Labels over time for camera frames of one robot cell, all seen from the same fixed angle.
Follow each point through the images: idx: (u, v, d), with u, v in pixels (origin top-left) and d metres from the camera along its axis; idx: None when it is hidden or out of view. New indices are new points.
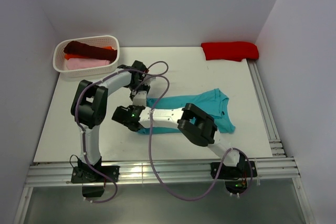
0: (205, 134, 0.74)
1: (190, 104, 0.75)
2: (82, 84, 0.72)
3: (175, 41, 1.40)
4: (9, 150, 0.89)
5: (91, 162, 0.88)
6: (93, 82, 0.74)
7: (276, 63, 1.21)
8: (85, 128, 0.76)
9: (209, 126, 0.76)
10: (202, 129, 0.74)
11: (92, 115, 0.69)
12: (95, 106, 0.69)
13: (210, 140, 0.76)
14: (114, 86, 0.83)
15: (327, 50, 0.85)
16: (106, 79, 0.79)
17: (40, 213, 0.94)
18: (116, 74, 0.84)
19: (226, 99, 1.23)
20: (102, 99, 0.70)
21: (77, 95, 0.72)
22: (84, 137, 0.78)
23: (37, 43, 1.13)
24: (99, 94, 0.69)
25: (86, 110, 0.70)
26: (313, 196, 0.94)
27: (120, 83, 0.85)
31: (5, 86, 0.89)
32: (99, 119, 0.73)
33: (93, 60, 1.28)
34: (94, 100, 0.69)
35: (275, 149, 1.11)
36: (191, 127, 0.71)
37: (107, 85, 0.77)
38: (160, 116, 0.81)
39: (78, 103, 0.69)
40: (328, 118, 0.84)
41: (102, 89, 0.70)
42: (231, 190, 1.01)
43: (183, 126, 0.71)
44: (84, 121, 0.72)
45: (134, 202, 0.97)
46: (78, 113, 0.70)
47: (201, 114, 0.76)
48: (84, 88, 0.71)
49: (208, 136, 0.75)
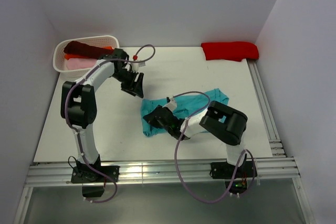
0: (233, 130, 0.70)
1: (214, 102, 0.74)
2: (65, 86, 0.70)
3: (175, 41, 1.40)
4: (9, 150, 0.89)
5: (90, 161, 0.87)
6: (76, 82, 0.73)
7: (276, 63, 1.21)
8: (79, 129, 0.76)
9: (239, 122, 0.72)
10: (230, 125, 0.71)
11: (84, 115, 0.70)
12: (84, 106, 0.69)
13: (239, 137, 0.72)
14: (98, 80, 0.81)
15: (327, 50, 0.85)
16: (88, 76, 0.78)
17: (40, 213, 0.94)
18: (97, 67, 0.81)
19: (226, 99, 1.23)
20: (90, 96, 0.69)
21: (64, 98, 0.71)
22: (79, 138, 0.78)
23: (37, 43, 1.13)
24: (86, 93, 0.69)
25: (77, 112, 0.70)
26: (313, 196, 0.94)
27: (104, 76, 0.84)
31: (5, 87, 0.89)
32: (91, 117, 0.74)
33: (93, 60, 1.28)
34: (83, 100, 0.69)
35: (275, 149, 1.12)
36: (213, 124, 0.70)
37: (91, 82, 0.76)
38: (193, 119, 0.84)
39: (66, 106, 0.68)
40: (328, 118, 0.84)
41: (88, 88, 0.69)
42: (231, 190, 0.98)
43: (204, 122, 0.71)
44: (77, 123, 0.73)
45: (134, 202, 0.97)
46: (70, 116, 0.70)
47: (226, 110, 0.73)
48: (69, 91, 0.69)
49: (237, 132, 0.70)
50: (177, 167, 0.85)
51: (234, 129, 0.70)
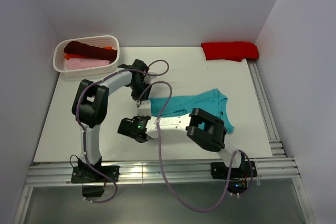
0: (217, 139, 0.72)
1: (197, 108, 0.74)
2: (83, 84, 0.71)
3: (176, 41, 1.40)
4: (9, 150, 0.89)
5: (91, 161, 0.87)
6: (94, 81, 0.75)
7: (276, 63, 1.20)
8: (86, 127, 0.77)
9: (218, 129, 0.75)
10: (214, 133, 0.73)
11: (93, 115, 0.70)
12: (95, 106, 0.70)
13: (221, 144, 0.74)
14: (115, 85, 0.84)
15: (327, 50, 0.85)
16: (106, 78, 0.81)
17: (40, 213, 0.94)
18: (116, 74, 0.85)
19: (225, 99, 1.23)
20: (103, 98, 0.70)
21: (78, 94, 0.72)
22: (85, 136, 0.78)
23: (37, 43, 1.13)
24: (100, 93, 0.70)
25: (87, 110, 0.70)
26: (313, 196, 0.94)
27: (121, 83, 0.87)
31: (5, 86, 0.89)
32: (100, 118, 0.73)
33: (93, 60, 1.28)
34: (96, 99, 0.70)
35: (275, 149, 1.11)
36: (200, 132, 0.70)
37: (108, 85, 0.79)
38: (167, 124, 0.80)
39: (79, 103, 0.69)
40: (328, 118, 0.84)
41: (103, 89, 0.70)
42: (231, 190, 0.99)
43: (189, 132, 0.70)
44: (85, 121, 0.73)
45: (134, 202, 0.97)
46: (79, 112, 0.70)
47: (209, 118, 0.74)
48: (85, 88, 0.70)
49: (220, 140, 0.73)
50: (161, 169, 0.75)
51: (216, 136, 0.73)
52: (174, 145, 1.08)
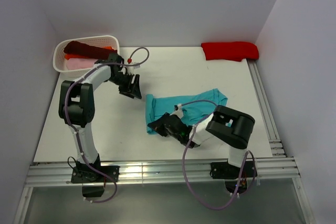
0: (240, 134, 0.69)
1: (218, 105, 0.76)
2: (64, 85, 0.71)
3: (175, 41, 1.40)
4: (9, 150, 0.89)
5: (90, 161, 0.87)
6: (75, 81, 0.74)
7: (276, 63, 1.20)
8: (78, 128, 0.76)
9: (244, 123, 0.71)
10: (237, 128, 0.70)
11: (82, 113, 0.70)
12: (83, 104, 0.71)
13: (247, 139, 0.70)
14: (96, 82, 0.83)
15: (327, 50, 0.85)
16: (86, 76, 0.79)
17: (40, 213, 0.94)
18: (94, 70, 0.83)
19: (225, 99, 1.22)
20: (88, 95, 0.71)
21: (62, 97, 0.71)
22: (78, 137, 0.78)
23: (37, 43, 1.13)
24: (85, 91, 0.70)
25: (75, 110, 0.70)
26: (313, 196, 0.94)
27: (101, 78, 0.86)
31: (5, 86, 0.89)
32: (90, 116, 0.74)
33: (93, 60, 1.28)
34: (82, 97, 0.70)
35: (275, 149, 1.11)
36: (219, 126, 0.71)
37: (90, 81, 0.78)
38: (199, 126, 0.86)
39: (65, 105, 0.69)
40: (329, 118, 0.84)
41: (87, 86, 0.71)
42: (231, 190, 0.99)
43: (208, 126, 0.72)
44: (76, 122, 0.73)
45: (134, 202, 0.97)
46: (67, 114, 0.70)
47: (231, 113, 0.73)
48: (68, 89, 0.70)
49: (244, 136, 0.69)
50: (182, 167, 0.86)
51: (239, 131, 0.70)
52: (174, 145, 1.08)
